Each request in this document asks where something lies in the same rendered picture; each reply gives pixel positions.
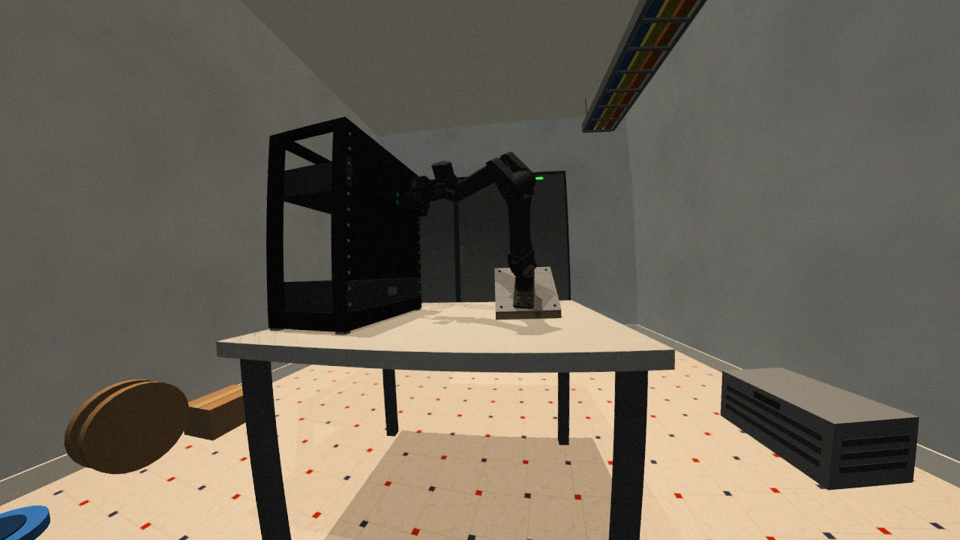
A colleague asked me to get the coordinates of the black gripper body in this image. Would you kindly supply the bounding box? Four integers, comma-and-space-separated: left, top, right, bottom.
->
415, 184, 439, 209

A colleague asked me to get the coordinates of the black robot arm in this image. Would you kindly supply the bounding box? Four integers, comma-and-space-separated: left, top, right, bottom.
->
411, 151, 537, 309

